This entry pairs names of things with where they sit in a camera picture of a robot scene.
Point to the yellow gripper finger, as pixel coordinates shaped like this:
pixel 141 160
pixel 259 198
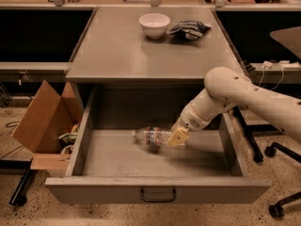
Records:
pixel 178 136

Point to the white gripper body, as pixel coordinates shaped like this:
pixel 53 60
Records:
pixel 192 121

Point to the clear plastic water bottle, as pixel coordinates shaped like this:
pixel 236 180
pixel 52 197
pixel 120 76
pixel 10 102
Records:
pixel 154 137

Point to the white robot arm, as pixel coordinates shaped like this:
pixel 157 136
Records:
pixel 223 90

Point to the open grey top drawer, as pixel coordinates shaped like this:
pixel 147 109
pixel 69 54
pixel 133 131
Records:
pixel 109 166

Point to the blue patterned chip bag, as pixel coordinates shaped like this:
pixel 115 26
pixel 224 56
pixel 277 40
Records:
pixel 190 30

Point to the white power adapter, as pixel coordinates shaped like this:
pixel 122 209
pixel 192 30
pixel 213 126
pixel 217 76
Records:
pixel 267 64

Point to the white ceramic bowl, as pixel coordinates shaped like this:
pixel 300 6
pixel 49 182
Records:
pixel 154 25

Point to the grey metal cabinet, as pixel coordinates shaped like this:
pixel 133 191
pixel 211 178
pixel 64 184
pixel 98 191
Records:
pixel 137 73

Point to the items inside cardboard box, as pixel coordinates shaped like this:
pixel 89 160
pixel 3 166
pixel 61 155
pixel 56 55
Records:
pixel 67 140

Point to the brown cardboard box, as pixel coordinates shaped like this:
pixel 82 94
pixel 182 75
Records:
pixel 49 116

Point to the black left stand foot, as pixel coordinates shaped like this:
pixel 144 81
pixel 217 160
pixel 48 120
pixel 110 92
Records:
pixel 17 167

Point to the black table leg frame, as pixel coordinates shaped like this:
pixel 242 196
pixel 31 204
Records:
pixel 270 151

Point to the black drawer handle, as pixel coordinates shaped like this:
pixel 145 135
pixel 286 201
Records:
pixel 158 196

